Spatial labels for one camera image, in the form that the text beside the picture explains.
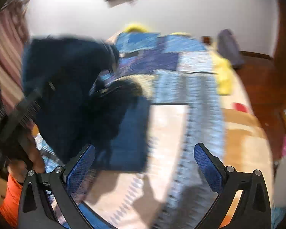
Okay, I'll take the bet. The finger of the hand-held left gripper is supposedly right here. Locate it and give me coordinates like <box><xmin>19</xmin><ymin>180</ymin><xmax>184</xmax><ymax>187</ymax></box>
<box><xmin>102</xmin><ymin>42</ymin><xmax>121</xmax><ymax>74</ymax></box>

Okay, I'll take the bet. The person's orange-sleeved left forearm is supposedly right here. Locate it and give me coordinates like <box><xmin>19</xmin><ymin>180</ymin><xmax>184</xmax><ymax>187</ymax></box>
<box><xmin>0</xmin><ymin>173</ymin><xmax>24</xmax><ymax>228</ymax></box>

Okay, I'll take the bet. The person's left hand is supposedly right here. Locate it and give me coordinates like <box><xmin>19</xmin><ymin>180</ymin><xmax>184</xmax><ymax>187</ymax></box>
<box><xmin>7</xmin><ymin>134</ymin><xmax>46</xmax><ymax>184</ymax></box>

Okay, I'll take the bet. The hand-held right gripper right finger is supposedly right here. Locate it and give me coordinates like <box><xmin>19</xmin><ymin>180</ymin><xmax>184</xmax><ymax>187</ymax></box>
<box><xmin>194</xmin><ymin>143</ymin><xmax>272</xmax><ymax>229</ymax></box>

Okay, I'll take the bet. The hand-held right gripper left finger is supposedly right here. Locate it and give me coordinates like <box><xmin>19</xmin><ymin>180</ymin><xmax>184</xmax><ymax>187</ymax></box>
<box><xmin>18</xmin><ymin>144</ymin><xmax>97</xmax><ymax>229</ymax></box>

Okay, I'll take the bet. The blue patchwork quilt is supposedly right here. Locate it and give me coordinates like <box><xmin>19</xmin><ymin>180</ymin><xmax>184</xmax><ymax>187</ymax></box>
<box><xmin>33</xmin><ymin>30</ymin><xmax>226</xmax><ymax>229</ymax></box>

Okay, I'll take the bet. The blue denim jacket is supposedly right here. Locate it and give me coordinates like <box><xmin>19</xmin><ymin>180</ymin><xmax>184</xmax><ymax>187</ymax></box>
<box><xmin>21</xmin><ymin>35</ymin><xmax>151</xmax><ymax>173</ymax></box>

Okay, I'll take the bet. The striped brown curtain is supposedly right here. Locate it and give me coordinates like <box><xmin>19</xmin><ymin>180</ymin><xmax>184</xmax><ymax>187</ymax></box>
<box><xmin>0</xmin><ymin>1</ymin><xmax>31</xmax><ymax>110</ymax></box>

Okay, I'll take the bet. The peach printed bed sheet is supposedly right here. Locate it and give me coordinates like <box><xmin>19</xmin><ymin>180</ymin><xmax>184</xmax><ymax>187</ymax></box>
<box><xmin>81</xmin><ymin>74</ymin><xmax>273</xmax><ymax>229</ymax></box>

